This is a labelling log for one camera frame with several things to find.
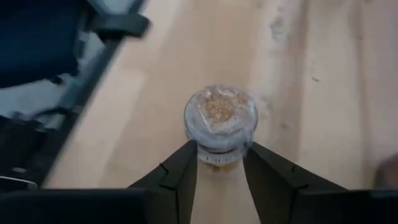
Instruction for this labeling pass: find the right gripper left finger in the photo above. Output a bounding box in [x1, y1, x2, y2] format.
[0, 140, 198, 224]

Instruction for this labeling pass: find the dark blue chair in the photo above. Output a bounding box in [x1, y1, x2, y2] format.
[0, 0, 82, 88]

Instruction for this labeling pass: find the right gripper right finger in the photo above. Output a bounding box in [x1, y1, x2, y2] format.
[243, 142, 398, 224]

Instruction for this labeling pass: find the black aluminium table frame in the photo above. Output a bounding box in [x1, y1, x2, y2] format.
[27, 0, 152, 190]

